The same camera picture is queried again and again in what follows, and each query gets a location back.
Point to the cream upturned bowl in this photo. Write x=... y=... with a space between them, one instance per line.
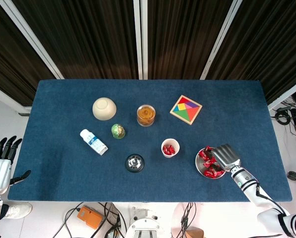
x=103 y=109

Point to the clear jar of rubber bands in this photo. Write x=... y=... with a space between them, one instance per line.
x=146 y=115

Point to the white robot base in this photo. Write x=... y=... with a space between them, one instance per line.
x=144 y=225

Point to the dark brown curtain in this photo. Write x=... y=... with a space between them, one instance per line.
x=9 y=62
x=88 y=37
x=269 y=49
x=182 y=37

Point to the round silver metal plate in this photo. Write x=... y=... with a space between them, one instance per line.
x=200 y=166

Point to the chrome call bell black base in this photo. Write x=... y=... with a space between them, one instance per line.
x=134 y=163

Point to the blue felt table cloth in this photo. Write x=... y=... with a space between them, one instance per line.
x=63 y=173

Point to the white paper cup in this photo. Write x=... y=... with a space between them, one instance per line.
x=169 y=156

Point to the red candy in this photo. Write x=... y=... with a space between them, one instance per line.
x=209 y=173
x=218 y=171
x=166 y=148
x=172 y=149
x=208 y=149
x=202 y=155
x=208 y=163

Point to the white milk bottle blue label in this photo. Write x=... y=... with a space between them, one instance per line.
x=93 y=141

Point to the white partition frame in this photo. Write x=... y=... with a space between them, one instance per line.
x=28 y=33
x=6 y=98
x=138 y=37
x=222 y=37
x=144 y=37
x=287 y=95

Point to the green gold nesting doll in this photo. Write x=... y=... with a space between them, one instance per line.
x=117 y=131

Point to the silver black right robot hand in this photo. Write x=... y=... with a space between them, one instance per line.
x=226 y=157

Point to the colourful wooden tangram puzzle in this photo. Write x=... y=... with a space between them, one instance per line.
x=186 y=110

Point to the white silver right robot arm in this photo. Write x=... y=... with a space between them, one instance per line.
x=244 y=179

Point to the white sneaker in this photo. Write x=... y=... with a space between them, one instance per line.
x=19 y=210

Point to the orange handheld device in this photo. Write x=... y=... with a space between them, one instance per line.
x=89 y=218

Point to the brown wooden block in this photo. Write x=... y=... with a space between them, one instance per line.
x=195 y=234

